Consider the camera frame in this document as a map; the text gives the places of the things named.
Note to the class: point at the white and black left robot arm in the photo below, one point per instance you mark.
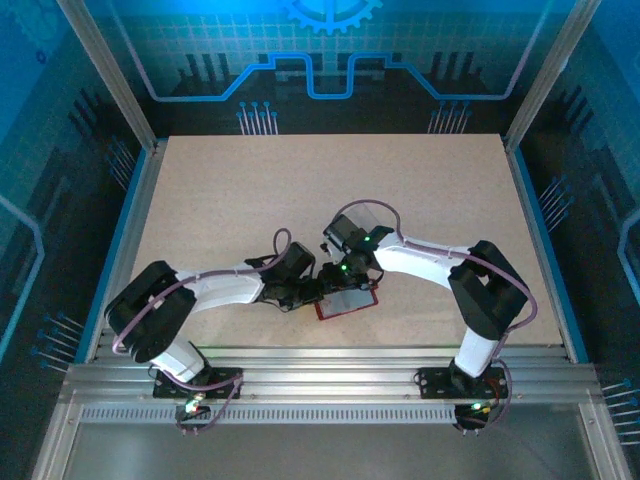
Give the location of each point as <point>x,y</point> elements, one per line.
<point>225,290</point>

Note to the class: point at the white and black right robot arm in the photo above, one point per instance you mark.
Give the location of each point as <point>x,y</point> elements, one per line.
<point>415,260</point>

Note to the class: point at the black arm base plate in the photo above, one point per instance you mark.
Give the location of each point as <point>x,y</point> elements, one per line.
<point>435,382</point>
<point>225,382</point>

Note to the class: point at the aluminium corner post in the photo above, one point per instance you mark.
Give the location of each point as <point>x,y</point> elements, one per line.
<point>115,80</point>
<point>545,80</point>

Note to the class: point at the aluminium side rail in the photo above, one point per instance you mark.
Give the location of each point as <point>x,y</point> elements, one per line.
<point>135,225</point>

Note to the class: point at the red leather card holder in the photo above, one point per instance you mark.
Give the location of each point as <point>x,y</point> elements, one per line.
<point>350,302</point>

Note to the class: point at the aluminium frame cross rail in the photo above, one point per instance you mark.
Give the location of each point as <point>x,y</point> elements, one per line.
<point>325,375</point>

